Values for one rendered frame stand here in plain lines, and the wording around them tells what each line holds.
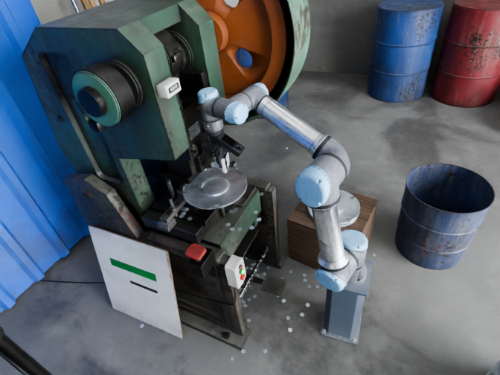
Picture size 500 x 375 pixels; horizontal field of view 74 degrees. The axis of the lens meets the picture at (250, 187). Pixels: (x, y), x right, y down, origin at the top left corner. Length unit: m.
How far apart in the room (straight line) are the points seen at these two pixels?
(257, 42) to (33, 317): 2.00
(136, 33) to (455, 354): 1.90
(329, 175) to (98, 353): 1.58
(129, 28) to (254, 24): 0.55
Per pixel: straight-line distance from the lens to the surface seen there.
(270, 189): 1.70
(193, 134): 1.37
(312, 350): 1.88
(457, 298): 2.20
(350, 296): 1.58
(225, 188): 1.48
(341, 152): 1.13
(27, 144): 2.34
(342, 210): 1.94
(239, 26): 1.52
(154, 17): 1.23
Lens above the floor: 1.72
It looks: 39 degrees down
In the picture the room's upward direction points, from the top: 8 degrees counter-clockwise
